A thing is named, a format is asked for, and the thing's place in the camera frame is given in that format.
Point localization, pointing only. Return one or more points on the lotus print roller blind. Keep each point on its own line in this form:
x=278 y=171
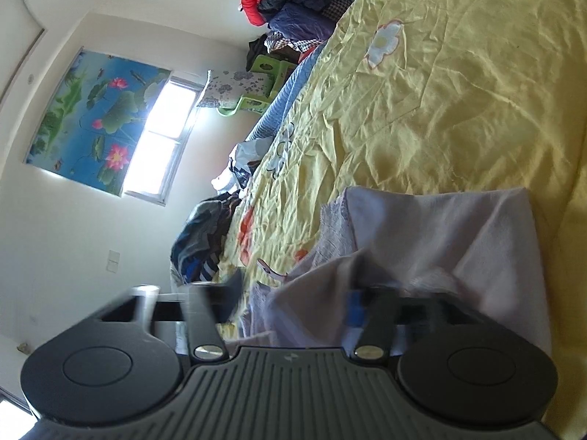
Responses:
x=91 y=119

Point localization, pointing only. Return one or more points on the navy down jacket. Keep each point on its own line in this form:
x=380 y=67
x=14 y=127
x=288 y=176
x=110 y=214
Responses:
x=302 y=18

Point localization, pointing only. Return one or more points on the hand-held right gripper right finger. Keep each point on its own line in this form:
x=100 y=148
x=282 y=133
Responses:
x=357 y=309

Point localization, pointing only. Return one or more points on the blue knit bed mat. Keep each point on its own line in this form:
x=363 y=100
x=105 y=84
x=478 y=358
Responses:
x=284 y=96

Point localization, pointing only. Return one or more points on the green plastic stool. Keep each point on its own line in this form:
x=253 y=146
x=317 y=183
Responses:
x=257 y=103

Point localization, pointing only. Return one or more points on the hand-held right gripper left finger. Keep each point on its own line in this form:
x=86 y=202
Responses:
x=229 y=298

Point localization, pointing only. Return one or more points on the pile of dark clothes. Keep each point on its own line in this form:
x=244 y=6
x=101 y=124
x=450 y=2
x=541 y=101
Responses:
x=202 y=238

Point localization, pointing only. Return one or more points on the dark bag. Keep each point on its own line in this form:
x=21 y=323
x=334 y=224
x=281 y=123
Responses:
x=257 y=50

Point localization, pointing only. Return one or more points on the white plastic bag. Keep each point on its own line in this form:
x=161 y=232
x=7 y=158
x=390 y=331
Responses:
x=243 y=156

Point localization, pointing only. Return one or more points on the yellow flower-print quilt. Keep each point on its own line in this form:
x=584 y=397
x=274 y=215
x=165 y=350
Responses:
x=435 y=101

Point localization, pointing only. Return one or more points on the window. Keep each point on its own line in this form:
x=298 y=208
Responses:
x=165 y=137

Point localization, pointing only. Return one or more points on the wall switch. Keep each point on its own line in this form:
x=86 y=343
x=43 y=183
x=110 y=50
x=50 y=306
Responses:
x=113 y=261

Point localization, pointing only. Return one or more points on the lavender lace-trimmed garment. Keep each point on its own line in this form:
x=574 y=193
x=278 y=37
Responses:
x=435 y=247

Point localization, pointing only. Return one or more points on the floral pillow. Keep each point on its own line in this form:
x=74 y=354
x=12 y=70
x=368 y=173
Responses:
x=229 y=85

